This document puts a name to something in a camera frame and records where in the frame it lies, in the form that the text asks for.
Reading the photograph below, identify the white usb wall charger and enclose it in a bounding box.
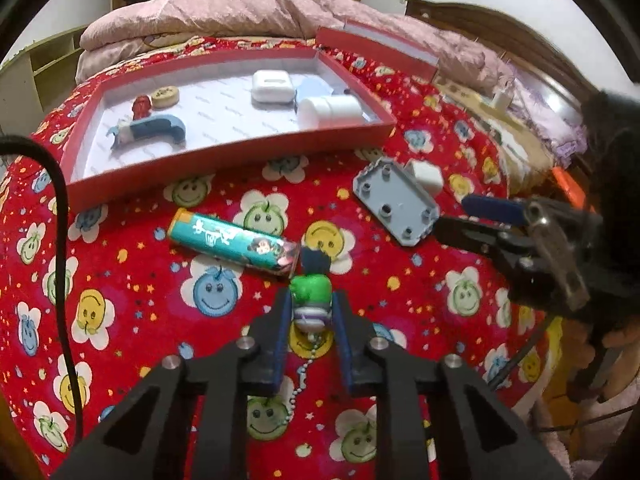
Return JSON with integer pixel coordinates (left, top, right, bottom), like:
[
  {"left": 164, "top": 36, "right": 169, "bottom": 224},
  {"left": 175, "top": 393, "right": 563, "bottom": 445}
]
[{"left": 405, "top": 159, "right": 444, "bottom": 196}]

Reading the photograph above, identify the green hat figurine keychain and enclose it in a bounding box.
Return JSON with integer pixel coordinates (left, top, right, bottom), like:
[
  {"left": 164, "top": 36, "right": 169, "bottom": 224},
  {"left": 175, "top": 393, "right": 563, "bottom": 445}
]
[{"left": 288, "top": 274, "right": 333, "bottom": 422}]

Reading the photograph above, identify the teal printed lighter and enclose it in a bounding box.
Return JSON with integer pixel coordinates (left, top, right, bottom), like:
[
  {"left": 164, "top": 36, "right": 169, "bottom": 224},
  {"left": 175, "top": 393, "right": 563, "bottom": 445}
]
[{"left": 167, "top": 208, "right": 300, "bottom": 276}]

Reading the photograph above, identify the grey plastic cover plate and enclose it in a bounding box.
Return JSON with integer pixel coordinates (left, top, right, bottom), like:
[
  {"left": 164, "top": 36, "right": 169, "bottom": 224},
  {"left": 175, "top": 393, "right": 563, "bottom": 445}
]
[{"left": 352, "top": 157, "right": 440, "bottom": 247}]

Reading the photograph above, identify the light blue correction tape dispenser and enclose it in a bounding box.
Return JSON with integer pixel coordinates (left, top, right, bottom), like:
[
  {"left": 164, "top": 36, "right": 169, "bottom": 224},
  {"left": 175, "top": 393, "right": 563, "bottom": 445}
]
[{"left": 295, "top": 77, "right": 334, "bottom": 103}]

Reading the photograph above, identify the small red figurine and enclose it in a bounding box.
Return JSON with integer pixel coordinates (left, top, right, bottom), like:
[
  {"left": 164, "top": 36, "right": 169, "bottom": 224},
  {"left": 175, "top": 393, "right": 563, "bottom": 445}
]
[{"left": 132, "top": 96, "right": 152, "bottom": 120}]

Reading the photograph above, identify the dark navy small figurine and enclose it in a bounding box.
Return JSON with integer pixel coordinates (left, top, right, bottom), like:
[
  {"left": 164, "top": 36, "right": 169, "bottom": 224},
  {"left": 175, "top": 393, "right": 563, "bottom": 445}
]
[{"left": 300, "top": 247, "right": 331, "bottom": 275}]

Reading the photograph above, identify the dark wooden headboard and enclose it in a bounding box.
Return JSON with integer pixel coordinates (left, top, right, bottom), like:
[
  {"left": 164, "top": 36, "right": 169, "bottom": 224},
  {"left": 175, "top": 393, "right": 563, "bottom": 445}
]
[{"left": 406, "top": 0, "right": 598, "bottom": 108}]

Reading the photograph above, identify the red smiley flower blanket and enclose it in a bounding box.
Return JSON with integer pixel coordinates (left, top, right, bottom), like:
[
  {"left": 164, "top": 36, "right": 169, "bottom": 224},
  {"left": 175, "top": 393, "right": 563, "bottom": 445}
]
[{"left": 1, "top": 49, "right": 544, "bottom": 479}]

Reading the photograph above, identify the white cylindrical container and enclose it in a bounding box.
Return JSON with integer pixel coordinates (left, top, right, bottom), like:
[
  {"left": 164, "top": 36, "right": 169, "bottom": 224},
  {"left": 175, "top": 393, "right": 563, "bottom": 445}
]
[{"left": 296, "top": 94, "right": 364, "bottom": 130}]

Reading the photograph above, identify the red box lid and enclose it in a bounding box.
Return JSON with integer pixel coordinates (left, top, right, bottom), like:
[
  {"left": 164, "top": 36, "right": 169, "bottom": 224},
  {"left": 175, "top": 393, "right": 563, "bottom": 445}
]
[{"left": 316, "top": 21, "right": 438, "bottom": 82}]

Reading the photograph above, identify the blue curved figurine toy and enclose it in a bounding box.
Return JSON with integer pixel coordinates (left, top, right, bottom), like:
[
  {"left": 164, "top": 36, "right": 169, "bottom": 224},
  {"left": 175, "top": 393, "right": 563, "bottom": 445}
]
[{"left": 106, "top": 114, "right": 186, "bottom": 151}]

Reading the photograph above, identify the white earbuds case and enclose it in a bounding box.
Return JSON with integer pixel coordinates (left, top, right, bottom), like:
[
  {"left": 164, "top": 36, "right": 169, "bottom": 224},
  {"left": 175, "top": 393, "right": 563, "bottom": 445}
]
[{"left": 250, "top": 70, "right": 295, "bottom": 104}]

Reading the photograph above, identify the red shallow box tray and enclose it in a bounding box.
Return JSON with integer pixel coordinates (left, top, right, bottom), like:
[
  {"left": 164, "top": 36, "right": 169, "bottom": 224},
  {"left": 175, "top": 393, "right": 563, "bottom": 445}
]
[{"left": 61, "top": 48, "right": 396, "bottom": 212}]

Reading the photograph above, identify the round wooden chess piece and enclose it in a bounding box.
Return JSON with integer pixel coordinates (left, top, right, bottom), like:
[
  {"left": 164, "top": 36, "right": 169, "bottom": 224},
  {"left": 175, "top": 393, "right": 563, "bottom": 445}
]
[{"left": 150, "top": 86, "right": 180, "bottom": 110}]

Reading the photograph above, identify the pink folded quilt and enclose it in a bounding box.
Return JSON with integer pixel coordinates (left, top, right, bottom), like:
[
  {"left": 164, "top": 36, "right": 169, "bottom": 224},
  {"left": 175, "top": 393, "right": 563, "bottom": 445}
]
[{"left": 75, "top": 0, "right": 515, "bottom": 96}]

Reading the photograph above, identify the green wooden shelf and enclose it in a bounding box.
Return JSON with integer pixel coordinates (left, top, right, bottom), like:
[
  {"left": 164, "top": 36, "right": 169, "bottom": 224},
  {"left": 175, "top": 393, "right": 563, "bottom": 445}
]
[{"left": 0, "top": 25, "right": 87, "bottom": 136}]

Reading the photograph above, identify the black cable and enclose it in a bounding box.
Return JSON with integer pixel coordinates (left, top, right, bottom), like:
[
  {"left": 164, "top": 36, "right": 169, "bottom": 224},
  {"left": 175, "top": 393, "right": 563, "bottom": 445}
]
[{"left": 0, "top": 134, "right": 86, "bottom": 446}]

